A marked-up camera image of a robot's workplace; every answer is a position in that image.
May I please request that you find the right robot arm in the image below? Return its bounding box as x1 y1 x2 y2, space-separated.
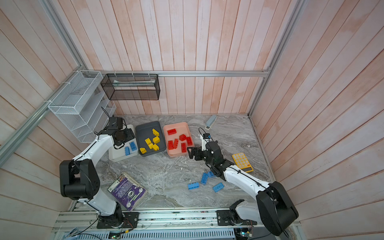
186 134 299 236

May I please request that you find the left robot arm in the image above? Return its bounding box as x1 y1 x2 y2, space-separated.
59 117 135 219

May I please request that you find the yellow long lego brick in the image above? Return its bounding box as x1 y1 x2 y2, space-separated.
153 129 160 137

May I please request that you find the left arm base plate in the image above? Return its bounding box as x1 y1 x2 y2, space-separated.
97 212 140 229

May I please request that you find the purple book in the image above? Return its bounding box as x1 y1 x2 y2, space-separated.
108 172 148 212

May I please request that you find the black mesh wall basket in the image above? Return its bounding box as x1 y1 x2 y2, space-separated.
101 73 161 101

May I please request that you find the pink plastic tray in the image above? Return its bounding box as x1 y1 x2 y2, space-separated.
163 122 195 158

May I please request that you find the red square lego brick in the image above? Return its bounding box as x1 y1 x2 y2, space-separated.
179 134 187 141

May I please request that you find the light blue lego brick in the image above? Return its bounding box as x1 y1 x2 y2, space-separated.
213 183 225 193
188 183 200 190

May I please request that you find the dark grey plastic tray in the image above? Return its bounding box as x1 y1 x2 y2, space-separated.
135 121 167 157

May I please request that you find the aluminium rail frame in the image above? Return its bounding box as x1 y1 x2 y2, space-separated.
52 207 301 233

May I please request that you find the yellow calculator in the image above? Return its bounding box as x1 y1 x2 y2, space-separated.
232 153 254 173

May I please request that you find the red lego brick front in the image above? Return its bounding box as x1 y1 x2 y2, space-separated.
181 143 187 153

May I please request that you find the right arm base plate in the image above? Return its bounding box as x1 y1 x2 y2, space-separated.
216 210 242 226

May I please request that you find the white plastic tray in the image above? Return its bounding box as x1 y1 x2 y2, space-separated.
109 125 139 162

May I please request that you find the white wire mesh shelf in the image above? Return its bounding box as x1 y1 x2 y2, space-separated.
49 71 116 144

